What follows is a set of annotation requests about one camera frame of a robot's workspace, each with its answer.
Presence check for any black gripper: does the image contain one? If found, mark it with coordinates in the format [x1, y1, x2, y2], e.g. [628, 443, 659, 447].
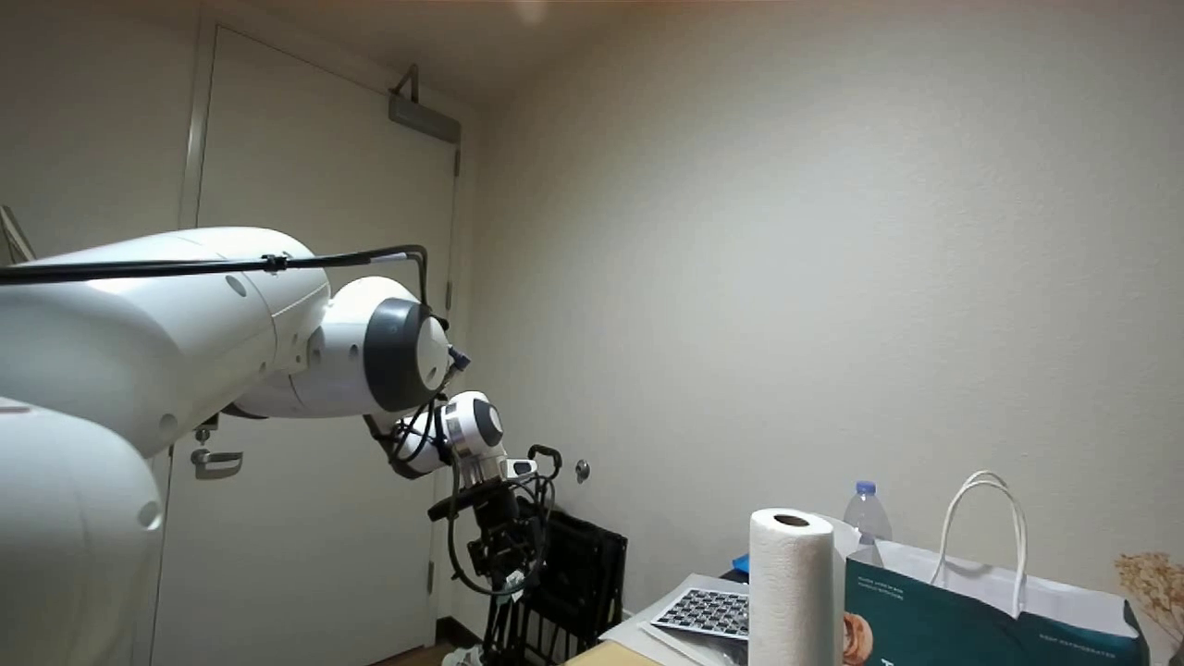
[468, 488, 553, 610]

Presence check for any clear plastic water bottle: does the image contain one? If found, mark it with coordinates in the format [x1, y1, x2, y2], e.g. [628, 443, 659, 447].
[840, 478, 894, 569]

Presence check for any white paper towel roll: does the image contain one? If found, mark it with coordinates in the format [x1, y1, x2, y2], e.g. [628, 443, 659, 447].
[744, 502, 853, 666]

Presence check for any grey door closer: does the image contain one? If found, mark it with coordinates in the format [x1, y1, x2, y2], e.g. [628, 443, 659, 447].
[386, 62, 464, 148]

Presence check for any white room door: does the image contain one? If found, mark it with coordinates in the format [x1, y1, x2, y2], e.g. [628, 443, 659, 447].
[150, 28, 464, 666]

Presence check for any teal gift bag white handle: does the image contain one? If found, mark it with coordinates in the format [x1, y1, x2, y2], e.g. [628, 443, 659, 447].
[840, 467, 1150, 666]

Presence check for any silver door handle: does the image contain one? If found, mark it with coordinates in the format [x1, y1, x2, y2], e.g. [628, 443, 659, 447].
[187, 443, 249, 486]

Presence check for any dried beige plant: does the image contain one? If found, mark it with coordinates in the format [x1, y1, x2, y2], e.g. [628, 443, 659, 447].
[1109, 547, 1184, 666]

